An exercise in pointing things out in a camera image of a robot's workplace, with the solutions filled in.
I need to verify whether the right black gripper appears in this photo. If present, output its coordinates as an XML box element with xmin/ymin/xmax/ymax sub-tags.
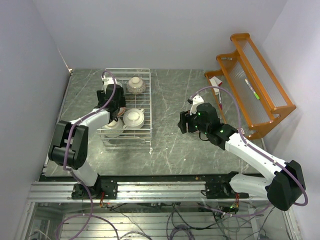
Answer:
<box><xmin>178</xmin><ymin>108</ymin><xmax>210</xmax><ymax>135</ymax></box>

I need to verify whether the white wire dish rack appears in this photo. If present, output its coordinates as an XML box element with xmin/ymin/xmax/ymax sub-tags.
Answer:
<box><xmin>97</xmin><ymin>68</ymin><xmax>152</xmax><ymax>145</ymax></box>

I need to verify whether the red patterned bowl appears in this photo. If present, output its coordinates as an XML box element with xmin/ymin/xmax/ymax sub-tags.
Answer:
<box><xmin>117</xmin><ymin>107</ymin><xmax>126</xmax><ymax>117</ymax></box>

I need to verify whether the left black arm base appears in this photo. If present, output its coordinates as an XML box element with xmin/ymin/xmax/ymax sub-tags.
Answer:
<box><xmin>71</xmin><ymin>175</ymin><xmax>118</xmax><ymax>200</ymax></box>

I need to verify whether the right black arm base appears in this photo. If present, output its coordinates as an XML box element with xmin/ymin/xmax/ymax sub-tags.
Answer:
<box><xmin>200</xmin><ymin>171</ymin><xmax>249</xmax><ymax>199</ymax></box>

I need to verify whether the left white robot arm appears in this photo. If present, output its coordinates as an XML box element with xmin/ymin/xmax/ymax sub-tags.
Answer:
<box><xmin>48</xmin><ymin>82</ymin><xmax>126</xmax><ymax>199</ymax></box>

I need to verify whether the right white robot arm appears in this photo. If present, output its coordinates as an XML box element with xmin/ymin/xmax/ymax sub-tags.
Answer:
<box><xmin>177</xmin><ymin>102</ymin><xmax>306</xmax><ymax>211</ymax></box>

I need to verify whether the orange wooden shelf rack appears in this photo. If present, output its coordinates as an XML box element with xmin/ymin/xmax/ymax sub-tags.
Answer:
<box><xmin>204</xmin><ymin>33</ymin><xmax>296</xmax><ymax>140</ymax></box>

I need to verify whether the beige patterned bowl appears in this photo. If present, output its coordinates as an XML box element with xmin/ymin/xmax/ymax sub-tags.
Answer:
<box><xmin>126</xmin><ymin>76</ymin><xmax>146</xmax><ymax>95</ymax></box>

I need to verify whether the light grey bowl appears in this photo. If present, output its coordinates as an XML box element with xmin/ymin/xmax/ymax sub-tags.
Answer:
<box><xmin>101</xmin><ymin>118</ymin><xmax>124</xmax><ymax>138</ymax></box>

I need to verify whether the red marker pen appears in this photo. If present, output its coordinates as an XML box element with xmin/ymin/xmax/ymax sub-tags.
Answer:
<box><xmin>218</xmin><ymin>92</ymin><xmax>223</xmax><ymax>110</ymax></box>

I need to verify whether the white red eraser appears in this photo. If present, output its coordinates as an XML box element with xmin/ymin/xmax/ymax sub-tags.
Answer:
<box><xmin>209</xmin><ymin>76</ymin><xmax>222</xmax><ymax>87</ymax></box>

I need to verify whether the green tipped marker pen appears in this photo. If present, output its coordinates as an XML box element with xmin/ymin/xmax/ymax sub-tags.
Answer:
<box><xmin>244</xmin><ymin>78</ymin><xmax>260</xmax><ymax>100</ymax></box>

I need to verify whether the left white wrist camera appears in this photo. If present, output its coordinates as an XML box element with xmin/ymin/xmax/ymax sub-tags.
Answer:
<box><xmin>101</xmin><ymin>76</ymin><xmax>117</xmax><ymax>89</ymax></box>

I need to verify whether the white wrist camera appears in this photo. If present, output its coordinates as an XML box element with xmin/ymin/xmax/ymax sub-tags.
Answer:
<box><xmin>187</xmin><ymin>94</ymin><xmax>204</xmax><ymax>115</ymax></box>
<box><xmin>101</xmin><ymin>76</ymin><xmax>117</xmax><ymax>89</ymax></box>

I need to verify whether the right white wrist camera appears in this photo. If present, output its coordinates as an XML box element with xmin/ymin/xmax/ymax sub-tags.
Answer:
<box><xmin>187</xmin><ymin>94</ymin><xmax>204</xmax><ymax>115</ymax></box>

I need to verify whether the white handled soup bowl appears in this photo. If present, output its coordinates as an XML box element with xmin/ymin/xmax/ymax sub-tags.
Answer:
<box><xmin>122</xmin><ymin>108</ymin><xmax>145</xmax><ymax>129</ymax></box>

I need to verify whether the aluminium mounting rail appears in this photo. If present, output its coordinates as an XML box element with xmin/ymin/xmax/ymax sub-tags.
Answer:
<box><xmin>27</xmin><ymin>179</ymin><xmax>288</xmax><ymax>203</ymax></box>

